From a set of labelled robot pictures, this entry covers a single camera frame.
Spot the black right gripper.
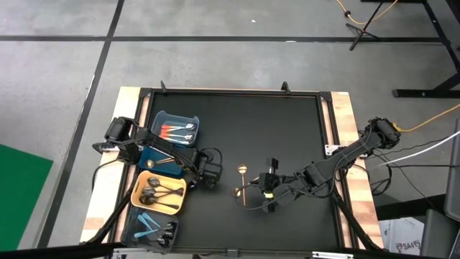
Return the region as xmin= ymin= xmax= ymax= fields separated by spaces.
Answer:
xmin=257 ymin=171 xmax=298 ymax=214

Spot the orange-handled metal spoon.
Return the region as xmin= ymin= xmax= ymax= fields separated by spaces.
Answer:
xmin=160 ymin=131 xmax=196 ymax=142
xmin=160 ymin=123 xmax=198 ymax=132
xmin=160 ymin=136 xmax=193 ymax=146

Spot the yellow plastic bin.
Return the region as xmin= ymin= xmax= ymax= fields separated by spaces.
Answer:
xmin=129 ymin=170 xmax=188 ymax=216

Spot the blue plastic bin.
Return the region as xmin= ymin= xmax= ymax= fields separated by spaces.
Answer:
xmin=138 ymin=143 xmax=188 ymax=179

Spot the grey-blue plastic bin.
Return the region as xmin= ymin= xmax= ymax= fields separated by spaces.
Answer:
xmin=149 ymin=109 xmax=201 ymax=148

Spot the light wood table board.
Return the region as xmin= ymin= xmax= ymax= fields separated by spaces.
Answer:
xmin=79 ymin=86 xmax=152 ymax=244
xmin=321 ymin=91 xmax=385 ymax=249

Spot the dark grey plastic bin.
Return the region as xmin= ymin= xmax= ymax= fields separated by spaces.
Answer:
xmin=120 ymin=206 xmax=180 ymax=255

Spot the white printed cardboard box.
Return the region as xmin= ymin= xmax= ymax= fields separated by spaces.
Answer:
xmin=379 ymin=217 xmax=426 ymax=257

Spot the dark grey office chair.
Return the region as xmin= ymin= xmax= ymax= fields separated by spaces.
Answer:
xmin=419 ymin=118 xmax=460 ymax=259

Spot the black tripod stand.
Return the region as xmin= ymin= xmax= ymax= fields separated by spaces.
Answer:
xmin=345 ymin=0 xmax=385 ymax=51

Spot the green floor mat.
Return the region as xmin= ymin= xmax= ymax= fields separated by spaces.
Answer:
xmin=0 ymin=143 xmax=54 ymax=253

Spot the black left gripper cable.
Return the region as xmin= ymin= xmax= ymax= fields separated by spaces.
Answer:
xmin=199 ymin=146 xmax=224 ymax=167

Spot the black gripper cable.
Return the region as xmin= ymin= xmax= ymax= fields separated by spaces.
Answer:
xmin=199 ymin=146 xmax=224 ymax=167
xmin=233 ymin=181 xmax=301 ymax=213

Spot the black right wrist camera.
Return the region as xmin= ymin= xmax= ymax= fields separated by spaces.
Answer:
xmin=265 ymin=157 xmax=280 ymax=173

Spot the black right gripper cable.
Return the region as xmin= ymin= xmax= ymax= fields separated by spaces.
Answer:
xmin=233 ymin=181 xmax=301 ymax=213

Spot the black floor cable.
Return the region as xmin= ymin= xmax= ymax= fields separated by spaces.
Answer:
xmin=359 ymin=136 xmax=460 ymax=198

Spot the white cable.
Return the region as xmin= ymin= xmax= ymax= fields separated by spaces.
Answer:
xmin=375 ymin=129 xmax=460 ymax=167

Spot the yellow floor cable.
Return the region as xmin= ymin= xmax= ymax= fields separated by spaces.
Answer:
xmin=393 ymin=103 xmax=460 ymax=133

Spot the black horizontal frame bar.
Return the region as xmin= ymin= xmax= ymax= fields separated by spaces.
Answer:
xmin=0 ymin=242 xmax=460 ymax=259

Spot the black desk frame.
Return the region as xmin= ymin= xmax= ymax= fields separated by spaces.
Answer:
xmin=391 ymin=0 xmax=460 ymax=99

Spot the yellow hanging cable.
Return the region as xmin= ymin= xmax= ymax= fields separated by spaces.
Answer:
xmin=335 ymin=0 xmax=399 ymax=26

